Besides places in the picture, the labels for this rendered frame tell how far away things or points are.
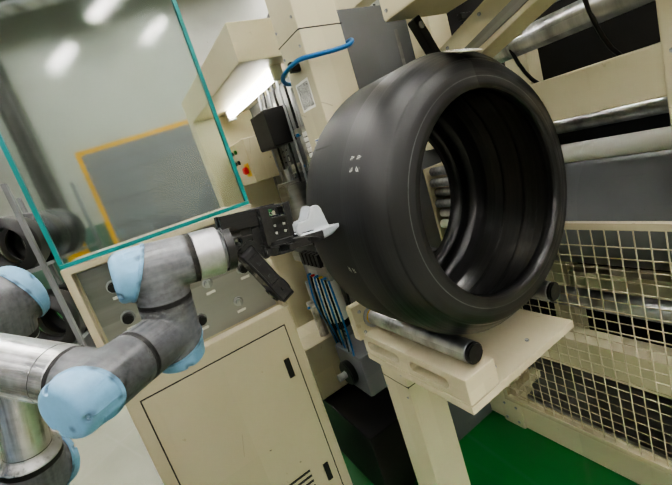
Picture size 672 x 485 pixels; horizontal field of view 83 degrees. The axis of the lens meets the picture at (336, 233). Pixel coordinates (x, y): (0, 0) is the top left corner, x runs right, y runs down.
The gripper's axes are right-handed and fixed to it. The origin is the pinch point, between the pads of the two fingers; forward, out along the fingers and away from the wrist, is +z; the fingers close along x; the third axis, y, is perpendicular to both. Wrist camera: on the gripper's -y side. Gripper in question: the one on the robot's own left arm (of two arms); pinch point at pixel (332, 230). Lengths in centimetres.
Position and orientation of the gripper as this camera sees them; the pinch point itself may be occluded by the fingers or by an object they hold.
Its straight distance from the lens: 69.7
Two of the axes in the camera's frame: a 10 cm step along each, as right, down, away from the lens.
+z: 8.4, -2.5, 4.7
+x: -4.9, -0.2, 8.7
